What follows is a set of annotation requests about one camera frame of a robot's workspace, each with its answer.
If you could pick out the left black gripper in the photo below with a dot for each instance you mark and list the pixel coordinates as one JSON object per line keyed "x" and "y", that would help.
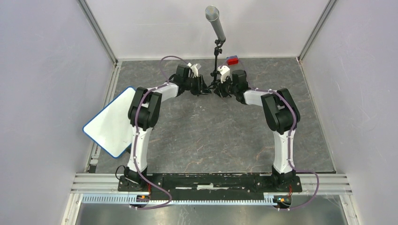
{"x": 199, "y": 86}

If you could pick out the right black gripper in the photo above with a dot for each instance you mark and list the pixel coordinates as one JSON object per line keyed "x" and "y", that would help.
{"x": 220, "y": 91}

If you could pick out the silver microphone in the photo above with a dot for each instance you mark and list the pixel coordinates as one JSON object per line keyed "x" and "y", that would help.
{"x": 212, "y": 14}

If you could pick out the blue-framed whiteboard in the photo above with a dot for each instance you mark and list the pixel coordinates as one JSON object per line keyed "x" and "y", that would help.
{"x": 110, "y": 128}

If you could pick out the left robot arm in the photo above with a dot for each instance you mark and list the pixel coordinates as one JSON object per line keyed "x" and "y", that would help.
{"x": 144, "y": 113}

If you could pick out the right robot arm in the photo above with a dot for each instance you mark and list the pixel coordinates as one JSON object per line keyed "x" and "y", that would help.
{"x": 280, "y": 112}

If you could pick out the red and blue eraser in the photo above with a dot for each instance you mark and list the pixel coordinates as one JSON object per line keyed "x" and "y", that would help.
{"x": 232, "y": 60}

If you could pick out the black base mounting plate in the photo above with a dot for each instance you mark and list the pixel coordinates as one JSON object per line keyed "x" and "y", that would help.
{"x": 210, "y": 186}

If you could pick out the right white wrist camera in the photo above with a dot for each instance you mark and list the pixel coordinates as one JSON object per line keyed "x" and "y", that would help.
{"x": 224, "y": 72}

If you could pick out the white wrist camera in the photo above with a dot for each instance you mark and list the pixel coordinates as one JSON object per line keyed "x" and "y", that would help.
{"x": 224, "y": 72}
{"x": 195, "y": 69}

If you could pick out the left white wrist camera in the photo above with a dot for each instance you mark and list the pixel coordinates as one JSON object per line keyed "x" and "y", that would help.
{"x": 195, "y": 69}

